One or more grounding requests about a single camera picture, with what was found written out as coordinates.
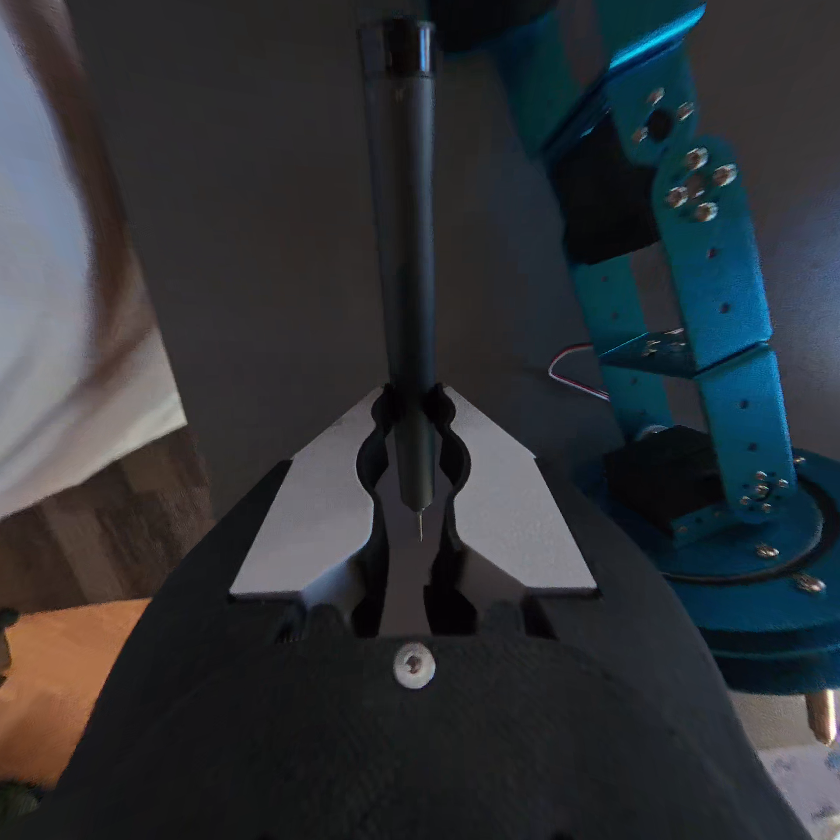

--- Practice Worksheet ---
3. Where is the person's white shirt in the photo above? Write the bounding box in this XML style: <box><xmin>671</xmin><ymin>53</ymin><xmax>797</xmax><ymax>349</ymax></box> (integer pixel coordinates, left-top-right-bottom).
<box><xmin>0</xmin><ymin>0</ymin><xmax>188</xmax><ymax>519</ymax></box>

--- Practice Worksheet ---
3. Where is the blue toy robot arm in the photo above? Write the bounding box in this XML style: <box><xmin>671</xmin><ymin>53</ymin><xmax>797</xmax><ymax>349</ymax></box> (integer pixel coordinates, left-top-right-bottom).
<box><xmin>430</xmin><ymin>0</ymin><xmax>840</xmax><ymax>746</ymax></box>

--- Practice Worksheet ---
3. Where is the printed instruction booklet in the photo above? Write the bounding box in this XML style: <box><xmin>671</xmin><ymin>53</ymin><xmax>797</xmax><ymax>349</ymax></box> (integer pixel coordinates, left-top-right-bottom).
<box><xmin>755</xmin><ymin>738</ymin><xmax>840</xmax><ymax>840</ymax></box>

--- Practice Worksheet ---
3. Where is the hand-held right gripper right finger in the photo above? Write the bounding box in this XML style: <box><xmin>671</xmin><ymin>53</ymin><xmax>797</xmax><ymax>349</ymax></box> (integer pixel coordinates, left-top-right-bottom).
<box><xmin>423</xmin><ymin>385</ymin><xmax>601</xmax><ymax>636</ymax></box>

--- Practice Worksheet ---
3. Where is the dark grey precision screwdriver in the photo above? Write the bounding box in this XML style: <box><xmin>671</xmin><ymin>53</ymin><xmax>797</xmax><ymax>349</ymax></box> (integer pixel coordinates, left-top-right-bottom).
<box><xmin>357</xmin><ymin>18</ymin><xmax>439</xmax><ymax>544</ymax></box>

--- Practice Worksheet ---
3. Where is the red white servo cable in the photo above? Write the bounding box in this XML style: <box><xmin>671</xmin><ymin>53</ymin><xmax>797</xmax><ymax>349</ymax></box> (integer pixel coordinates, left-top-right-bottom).
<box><xmin>548</xmin><ymin>343</ymin><xmax>611</xmax><ymax>403</ymax></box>

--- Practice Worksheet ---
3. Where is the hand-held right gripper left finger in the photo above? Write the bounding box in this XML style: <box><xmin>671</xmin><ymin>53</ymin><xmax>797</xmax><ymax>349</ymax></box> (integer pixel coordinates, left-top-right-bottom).
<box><xmin>228</xmin><ymin>385</ymin><xmax>399</xmax><ymax>637</ymax></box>

